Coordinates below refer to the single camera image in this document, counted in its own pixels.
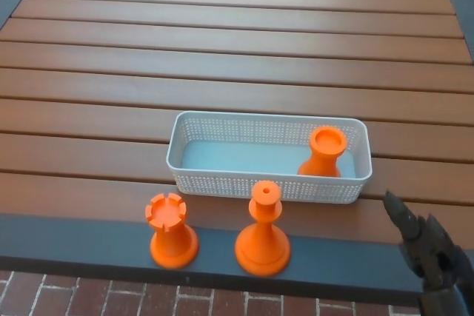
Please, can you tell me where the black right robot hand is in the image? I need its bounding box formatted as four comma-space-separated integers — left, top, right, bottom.
383, 189, 474, 316

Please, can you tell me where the orange stout smooth-topped chess piece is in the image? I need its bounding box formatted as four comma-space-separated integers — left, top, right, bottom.
297, 126, 348, 178

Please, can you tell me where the orange tall slender chess piece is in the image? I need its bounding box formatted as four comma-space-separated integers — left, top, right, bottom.
234, 180, 292, 278

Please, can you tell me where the white perforated plastic basket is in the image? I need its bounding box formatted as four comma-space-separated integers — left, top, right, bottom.
165, 110, 374, 204

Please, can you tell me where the orange notched rook chess piece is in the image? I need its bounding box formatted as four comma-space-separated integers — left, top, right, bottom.
144, 193, 200, 269

